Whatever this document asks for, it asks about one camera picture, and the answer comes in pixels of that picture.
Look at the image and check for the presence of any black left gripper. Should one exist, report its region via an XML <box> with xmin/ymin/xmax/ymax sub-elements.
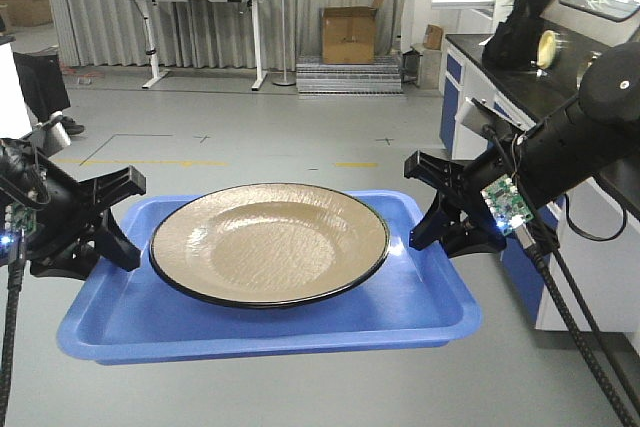
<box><xmin>1</xmin><ymin>139</ymin><xmax>146</xmax><ymax>280</ymax></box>

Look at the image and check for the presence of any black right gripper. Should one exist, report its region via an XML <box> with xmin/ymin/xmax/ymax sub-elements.
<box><xmin>403</xmin><ymin>146</ymin><xmax>513</xmax><ymax>258</ymax></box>

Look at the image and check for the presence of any blue plastic tray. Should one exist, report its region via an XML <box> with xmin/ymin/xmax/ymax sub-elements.
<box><xmin>56</xmin><ymin>189</ymin><xmax>485</xmax><ymax>366</ymax></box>

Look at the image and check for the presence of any beige plate with black rim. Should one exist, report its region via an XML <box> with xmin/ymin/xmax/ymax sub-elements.
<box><xmin>149</xmin><ymin>183</ymin><xmax>390</xmax><ymax>308</ymax></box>

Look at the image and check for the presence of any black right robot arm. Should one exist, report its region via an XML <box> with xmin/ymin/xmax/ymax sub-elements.
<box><xmin>404</xmin><ymin>42</ymin><xmax>639</xmax><ymax>257</ymax></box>

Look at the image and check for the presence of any green right circuit board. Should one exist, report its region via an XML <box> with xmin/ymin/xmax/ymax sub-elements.
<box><xmin>481</xmin><ymin>175</ymin><xmax>534</xmax><ymax>236</ymax></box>

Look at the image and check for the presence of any green circuit board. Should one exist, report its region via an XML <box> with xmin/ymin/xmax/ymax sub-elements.
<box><xmin>1</xmin><ymin>202</ymin><xmax>38</xmax><ymax>243</ymax></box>
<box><xmin>481</xmin><ymin>175</ymin><xmax>534</xmax><ymax>236</ymax></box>

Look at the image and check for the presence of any green left circuit board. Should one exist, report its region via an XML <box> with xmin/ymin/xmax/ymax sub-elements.
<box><xmin>1</xmin><ymin>202</ymin><xmax>38</xmax><ymax>243</ymax></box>

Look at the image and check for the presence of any small cardboard box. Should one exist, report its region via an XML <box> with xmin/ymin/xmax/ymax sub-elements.
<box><xmin>423</xmin><ymin>24</ymin><xmax>444</xmax><ymax>50</ymax></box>

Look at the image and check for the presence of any open cardboard box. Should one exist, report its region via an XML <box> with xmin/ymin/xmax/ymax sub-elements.
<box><xmin>321</xmin><ymin>0</ymin><xmax>389</xmax><ymax>65</ymax></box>

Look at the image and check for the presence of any grey curtain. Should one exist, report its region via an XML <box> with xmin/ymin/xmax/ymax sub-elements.
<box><xmin>50</xmin><ymin>0</ymin><xmax>405</xmax><ymax>69</ymax></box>

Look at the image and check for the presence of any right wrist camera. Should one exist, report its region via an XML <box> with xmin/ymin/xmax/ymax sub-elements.
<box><xmin>455</xmin><ymin>97</ymin><xmax>508</xmax><ymax>138</ymax></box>

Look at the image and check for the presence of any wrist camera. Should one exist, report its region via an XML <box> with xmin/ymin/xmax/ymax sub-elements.
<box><xmin>455</xmin><ymin>97</ymin><xmax>508</xmax><ymax>138</ymax></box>
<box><xmin>22</xmin><ymin>111</ymin><xmax>71</xmax><ymax>157</ymax></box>

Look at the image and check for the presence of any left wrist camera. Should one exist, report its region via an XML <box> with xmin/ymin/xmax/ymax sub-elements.
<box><xmin>22</xmin><ymin>111</ymin><xmax>71</xmax><ymax>157</ymax></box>

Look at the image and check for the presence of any left braided black cable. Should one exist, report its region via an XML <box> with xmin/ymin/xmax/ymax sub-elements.
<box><xmin>0</xmin><ymin>229</ymin><xmax>29</xmax><ymax>427</ymax></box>

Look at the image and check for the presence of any braided black cable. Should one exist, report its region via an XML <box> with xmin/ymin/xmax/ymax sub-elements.
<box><xmin>0</xmin><ymin>229</ymin><xmax>29</xmax><ymax>427</ymax></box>
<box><xmin>482</xmin><ymin>124</ymin><xmax>640</xmax><ymax>427</ymax></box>

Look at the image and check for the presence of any right braided black cable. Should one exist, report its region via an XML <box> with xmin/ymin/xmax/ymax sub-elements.
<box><xmin>482</xmin><ymin>124</ymin><xmax>640</xmax><ymax>427</ymax></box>

